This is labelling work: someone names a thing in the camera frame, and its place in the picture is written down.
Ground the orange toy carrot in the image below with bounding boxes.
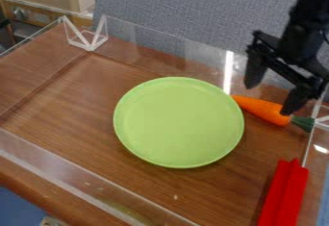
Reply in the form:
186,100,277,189
232,95,314,133

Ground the clear acrylic tray wall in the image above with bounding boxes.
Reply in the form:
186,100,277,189
0,17,329,226

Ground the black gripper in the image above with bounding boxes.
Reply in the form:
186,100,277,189
245,22,329,115

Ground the clear acrylic triangle bracket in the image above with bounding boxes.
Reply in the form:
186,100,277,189
62,16,108,51

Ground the red plastic bracket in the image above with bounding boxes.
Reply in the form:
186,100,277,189
257,159,309,226

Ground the green round plate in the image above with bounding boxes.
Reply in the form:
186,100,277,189
114,77,245,169

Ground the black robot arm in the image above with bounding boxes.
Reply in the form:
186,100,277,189
245,0,329,115

